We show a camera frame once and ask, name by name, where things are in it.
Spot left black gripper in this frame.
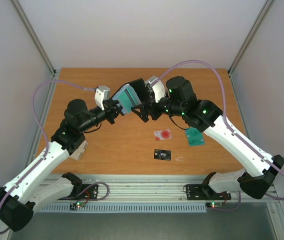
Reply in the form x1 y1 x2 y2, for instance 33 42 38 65
79 97 127 133

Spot green credit card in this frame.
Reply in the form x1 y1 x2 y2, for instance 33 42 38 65
187 135 205 147
117 89 140 115
185 127 202 140

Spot black leather card holder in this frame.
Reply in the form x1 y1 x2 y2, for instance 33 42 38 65
111 78 149 115

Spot red white credit card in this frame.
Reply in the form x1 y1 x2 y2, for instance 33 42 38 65
154 129 172 141

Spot black VIP credit card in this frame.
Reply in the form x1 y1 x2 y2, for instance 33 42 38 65
154 149 171 161

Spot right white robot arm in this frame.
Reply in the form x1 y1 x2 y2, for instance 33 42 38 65
132 76 284 199

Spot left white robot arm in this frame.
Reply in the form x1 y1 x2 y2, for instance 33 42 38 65
0 99 122 235

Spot grey card holder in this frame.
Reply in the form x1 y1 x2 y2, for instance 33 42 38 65
70 140 88 161

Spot left circuit board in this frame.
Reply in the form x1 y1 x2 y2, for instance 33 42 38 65
69 202 86 211

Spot circuit board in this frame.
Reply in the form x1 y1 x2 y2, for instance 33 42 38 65
69 202 86 211
206 201 224 209

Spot right circuit board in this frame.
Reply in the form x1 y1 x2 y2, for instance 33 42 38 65
206 201 224 209

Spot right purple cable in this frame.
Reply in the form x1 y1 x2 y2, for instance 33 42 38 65
155 59 284 212

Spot purple cable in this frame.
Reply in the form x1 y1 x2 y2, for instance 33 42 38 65
0 80 97 235
155 59 284 212

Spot aluminium frame rails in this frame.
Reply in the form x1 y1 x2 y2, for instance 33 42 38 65
9 173 280 204

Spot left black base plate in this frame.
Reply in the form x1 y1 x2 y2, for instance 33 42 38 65
76 184 99 201

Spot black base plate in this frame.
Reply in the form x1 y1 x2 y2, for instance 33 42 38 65
183 184 232 201
76 184 99 201

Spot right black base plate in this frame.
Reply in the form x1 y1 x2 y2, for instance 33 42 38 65
183 184 232 201

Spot grey slotted cable duct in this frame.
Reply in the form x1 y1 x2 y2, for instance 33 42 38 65
40 202 207 214

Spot left aluminium corner post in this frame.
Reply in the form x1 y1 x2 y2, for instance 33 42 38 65
10 0 56 76

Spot aluminium corner post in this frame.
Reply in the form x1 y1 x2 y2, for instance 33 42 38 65
10 0 56 76
228 0 275 77

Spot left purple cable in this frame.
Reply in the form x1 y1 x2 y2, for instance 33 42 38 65
0 80 97 235

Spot right aluminium corner post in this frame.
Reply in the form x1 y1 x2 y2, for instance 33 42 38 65
228 0 275 77

